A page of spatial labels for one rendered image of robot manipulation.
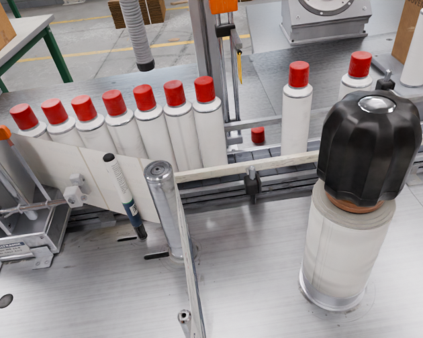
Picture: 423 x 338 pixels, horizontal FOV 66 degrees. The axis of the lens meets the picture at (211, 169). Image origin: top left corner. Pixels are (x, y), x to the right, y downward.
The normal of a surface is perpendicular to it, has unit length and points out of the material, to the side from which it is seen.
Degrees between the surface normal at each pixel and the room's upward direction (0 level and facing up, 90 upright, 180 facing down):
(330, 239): 88
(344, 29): 90
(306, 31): 90
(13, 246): 90
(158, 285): 0
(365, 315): 0
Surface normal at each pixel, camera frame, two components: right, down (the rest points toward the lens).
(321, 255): -0.78, 0.46
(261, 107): -0.11, -0.73
